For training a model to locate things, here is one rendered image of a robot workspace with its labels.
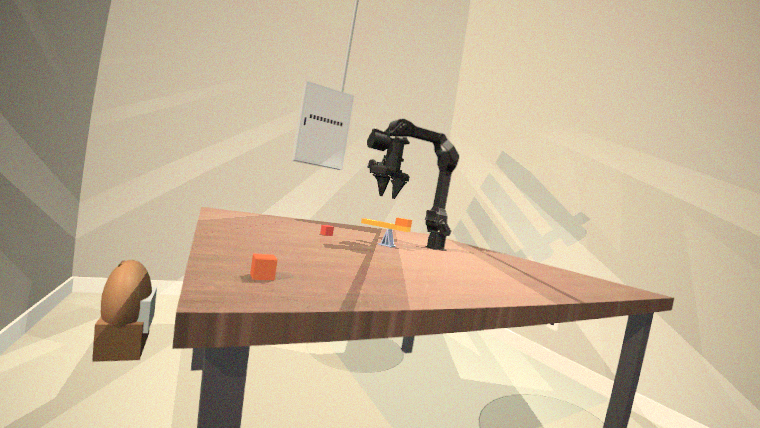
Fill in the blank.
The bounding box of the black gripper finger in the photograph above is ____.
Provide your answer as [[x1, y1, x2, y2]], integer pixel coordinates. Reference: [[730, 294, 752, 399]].
[[390, 180, 407, 199], [372, 174, 391, 196]]

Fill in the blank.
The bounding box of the yellow bar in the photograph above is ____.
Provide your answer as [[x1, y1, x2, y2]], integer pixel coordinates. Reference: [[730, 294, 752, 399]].
[[361, 218, 412, 232]]

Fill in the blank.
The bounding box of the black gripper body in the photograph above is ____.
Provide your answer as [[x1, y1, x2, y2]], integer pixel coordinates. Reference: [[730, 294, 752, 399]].
[[371, 152, 410, 182]]

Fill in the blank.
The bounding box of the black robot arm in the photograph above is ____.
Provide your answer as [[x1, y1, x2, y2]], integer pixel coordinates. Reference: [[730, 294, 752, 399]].
[[367, 119, 459, 251]]

